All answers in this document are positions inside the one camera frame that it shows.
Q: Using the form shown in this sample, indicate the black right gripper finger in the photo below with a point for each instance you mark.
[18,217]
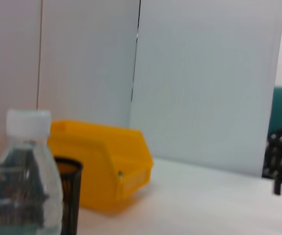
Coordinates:
[278,156]

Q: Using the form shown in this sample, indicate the clear green-label water bottle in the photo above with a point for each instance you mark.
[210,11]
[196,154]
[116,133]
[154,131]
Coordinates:
[23,183]

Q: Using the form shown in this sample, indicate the teal robot torso panel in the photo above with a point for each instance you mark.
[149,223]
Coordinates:
[279,110]

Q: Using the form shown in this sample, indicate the black mesh pen holder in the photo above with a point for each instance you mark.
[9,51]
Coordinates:
[70,195]

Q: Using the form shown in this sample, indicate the yellow plastic bin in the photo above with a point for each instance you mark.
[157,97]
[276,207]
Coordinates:
[99,159]

